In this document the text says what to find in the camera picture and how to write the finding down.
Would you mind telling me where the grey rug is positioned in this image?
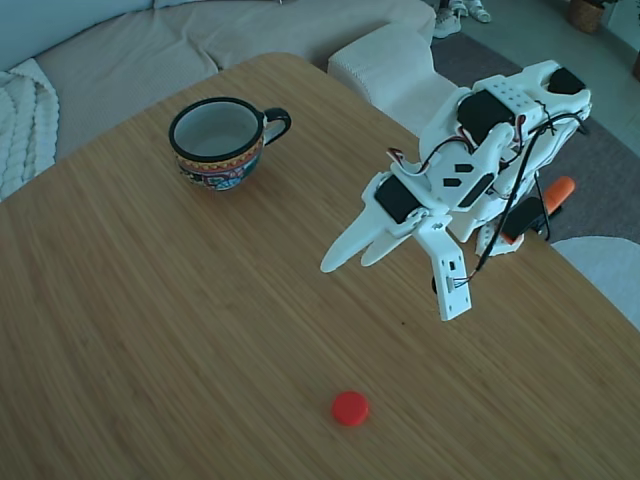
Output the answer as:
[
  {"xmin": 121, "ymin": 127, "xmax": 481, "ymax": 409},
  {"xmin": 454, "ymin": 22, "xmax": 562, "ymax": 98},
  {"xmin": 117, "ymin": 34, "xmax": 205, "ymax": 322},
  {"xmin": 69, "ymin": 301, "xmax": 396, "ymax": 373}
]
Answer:
[{"xmin": 429, "ymin": 32, "xmax": 640, "ymax": 246}]

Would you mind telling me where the beige sofa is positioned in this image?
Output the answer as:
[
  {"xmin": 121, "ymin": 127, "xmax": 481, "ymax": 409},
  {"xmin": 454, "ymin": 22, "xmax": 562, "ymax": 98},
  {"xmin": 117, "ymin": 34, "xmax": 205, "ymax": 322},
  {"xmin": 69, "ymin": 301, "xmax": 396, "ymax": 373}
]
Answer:
[{"xmin": 0, "ymin": 0, "xmax": 437, "ymax": 166}]

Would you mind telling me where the colourful patterned ceramic cup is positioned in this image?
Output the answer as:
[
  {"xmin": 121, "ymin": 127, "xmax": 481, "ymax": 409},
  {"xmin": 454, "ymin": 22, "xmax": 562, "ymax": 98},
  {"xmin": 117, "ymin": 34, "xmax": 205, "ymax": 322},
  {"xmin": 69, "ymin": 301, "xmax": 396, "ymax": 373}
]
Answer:
[{"xmin": 168, "ymin": 97, "xmax": 293, "ymax": 191}]

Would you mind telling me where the white sneaker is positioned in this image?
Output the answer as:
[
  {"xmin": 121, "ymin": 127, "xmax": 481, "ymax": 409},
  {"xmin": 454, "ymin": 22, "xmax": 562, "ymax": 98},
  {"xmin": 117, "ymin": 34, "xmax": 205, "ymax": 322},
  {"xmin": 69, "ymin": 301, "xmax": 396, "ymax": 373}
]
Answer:
[
  {"xmin": 432, "ymin": 5, "xmax": 465, "ymax": 40},
  {"xmin": 462, "ymin": 0, "xmax": 494, "ymax": 24}
]

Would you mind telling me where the white upholstered chair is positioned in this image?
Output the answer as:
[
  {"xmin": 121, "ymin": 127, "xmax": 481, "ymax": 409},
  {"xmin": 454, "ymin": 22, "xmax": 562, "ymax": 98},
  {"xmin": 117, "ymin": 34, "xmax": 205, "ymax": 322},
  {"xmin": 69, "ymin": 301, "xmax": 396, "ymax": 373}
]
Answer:
[{"xmin": 327, "ymin": 22, "xmax": 471, "ymax": 142}]

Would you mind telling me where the white round seat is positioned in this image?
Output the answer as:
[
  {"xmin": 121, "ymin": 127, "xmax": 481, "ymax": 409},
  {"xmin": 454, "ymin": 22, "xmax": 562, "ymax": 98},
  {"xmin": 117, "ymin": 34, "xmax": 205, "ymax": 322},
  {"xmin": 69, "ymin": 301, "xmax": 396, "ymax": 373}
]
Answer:
[{"xmin": 549, "ymin": 235, "xmax": 640, "ymax": 332}]

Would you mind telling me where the red bottle cap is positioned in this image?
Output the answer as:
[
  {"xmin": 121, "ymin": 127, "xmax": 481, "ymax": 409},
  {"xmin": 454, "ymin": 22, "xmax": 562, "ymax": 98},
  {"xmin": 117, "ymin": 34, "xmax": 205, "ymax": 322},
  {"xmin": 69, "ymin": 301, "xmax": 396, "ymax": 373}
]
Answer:
[{"xmin": 331, "ymin": 389, "xmax": 372, "ymax": 428}]

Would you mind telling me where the white knitted blanket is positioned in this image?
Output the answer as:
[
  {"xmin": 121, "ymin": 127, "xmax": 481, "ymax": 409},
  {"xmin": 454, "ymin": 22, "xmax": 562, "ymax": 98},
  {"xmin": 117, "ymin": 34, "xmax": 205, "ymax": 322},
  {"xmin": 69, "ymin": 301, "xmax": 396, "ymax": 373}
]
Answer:
[{"xmin": 0, "ymin": 57, "xmax": 60, "ymax": 202}]

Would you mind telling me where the black cable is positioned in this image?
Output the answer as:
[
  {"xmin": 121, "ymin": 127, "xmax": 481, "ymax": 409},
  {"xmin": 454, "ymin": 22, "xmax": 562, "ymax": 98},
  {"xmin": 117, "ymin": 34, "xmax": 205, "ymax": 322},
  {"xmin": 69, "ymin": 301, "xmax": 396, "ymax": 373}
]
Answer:
[{"xmin": 469, "ymin": 112, "xmax": 592, "ymax": 277}]

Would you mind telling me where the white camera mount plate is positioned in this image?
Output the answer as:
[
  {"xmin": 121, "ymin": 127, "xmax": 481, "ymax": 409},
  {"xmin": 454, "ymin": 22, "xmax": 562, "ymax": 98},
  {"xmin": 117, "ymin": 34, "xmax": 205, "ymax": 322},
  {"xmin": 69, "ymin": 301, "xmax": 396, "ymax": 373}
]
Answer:
[{"xmin": 416, "ymin": 214, "xmax": 474, "ymax": 322}]

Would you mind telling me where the brown woven basket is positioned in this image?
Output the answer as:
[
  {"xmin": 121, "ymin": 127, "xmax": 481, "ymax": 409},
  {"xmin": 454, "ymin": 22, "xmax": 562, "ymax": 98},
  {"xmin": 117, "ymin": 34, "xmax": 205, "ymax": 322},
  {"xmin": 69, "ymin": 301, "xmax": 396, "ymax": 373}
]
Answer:
[{"xmin": 568, "ymin": 0, "xmax": 609, "ymax": 35}]

